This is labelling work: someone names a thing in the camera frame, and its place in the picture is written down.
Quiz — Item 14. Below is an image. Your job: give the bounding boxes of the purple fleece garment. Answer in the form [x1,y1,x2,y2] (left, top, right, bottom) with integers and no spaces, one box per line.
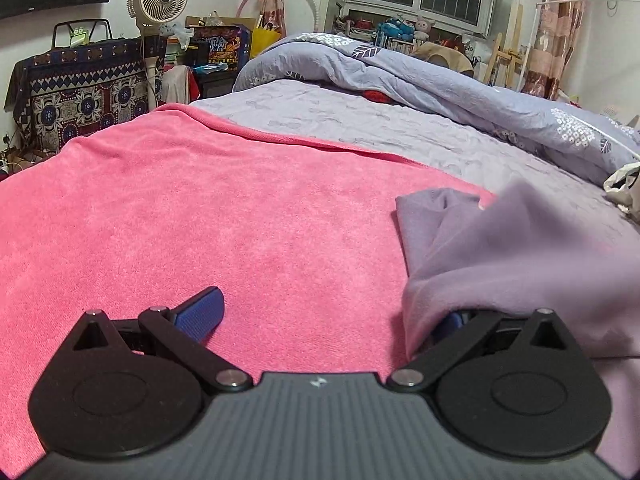
[396,182,639,476]

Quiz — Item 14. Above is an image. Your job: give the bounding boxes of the pink towel blanket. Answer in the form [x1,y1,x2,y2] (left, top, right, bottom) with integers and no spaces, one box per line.
[1,105,477,476]

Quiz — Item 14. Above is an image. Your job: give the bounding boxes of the beige black clothing pile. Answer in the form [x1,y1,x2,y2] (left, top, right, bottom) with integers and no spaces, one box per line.
[603,162,640,223]

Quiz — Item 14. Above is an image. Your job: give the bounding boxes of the blue-grey floral duvet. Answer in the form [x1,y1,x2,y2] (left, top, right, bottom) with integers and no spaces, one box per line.
[233,32,639,185]

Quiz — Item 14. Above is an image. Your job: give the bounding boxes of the red item under duvet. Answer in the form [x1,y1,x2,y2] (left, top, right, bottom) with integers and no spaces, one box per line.
[361,90,396,105]

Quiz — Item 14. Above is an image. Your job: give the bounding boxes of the lavender patterned bed sheet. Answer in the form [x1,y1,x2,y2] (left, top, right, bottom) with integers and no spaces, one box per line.
[194,79,639,246]

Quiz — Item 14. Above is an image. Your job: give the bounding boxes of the patterned dark cloth cover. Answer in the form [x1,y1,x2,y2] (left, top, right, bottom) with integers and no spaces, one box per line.
[4,38,150,153]

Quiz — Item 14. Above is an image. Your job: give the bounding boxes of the wooden easel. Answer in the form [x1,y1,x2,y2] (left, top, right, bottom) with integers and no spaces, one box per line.
[483,4,524,88]

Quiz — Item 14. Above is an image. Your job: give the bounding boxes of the colourful game box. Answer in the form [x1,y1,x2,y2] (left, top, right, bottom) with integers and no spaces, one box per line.
[189,25,252,70]

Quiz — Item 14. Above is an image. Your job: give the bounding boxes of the yellow bag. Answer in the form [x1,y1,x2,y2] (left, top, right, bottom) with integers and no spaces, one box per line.
[250,27,282,60]

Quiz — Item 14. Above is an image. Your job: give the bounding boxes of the beige plush doll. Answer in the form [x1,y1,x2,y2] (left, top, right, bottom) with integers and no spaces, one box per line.
[413,18,435,47]

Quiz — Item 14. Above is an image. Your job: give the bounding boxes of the blue plush toy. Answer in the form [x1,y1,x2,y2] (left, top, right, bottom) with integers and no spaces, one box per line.
[374,18,414,47]

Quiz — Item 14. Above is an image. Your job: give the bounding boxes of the pink floral curtain right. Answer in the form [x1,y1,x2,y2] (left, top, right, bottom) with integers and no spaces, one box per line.
[523,0,586,100]

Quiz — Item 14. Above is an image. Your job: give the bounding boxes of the black wire rack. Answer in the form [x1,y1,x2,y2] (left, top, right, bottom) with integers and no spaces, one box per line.
[51,18,114,49]

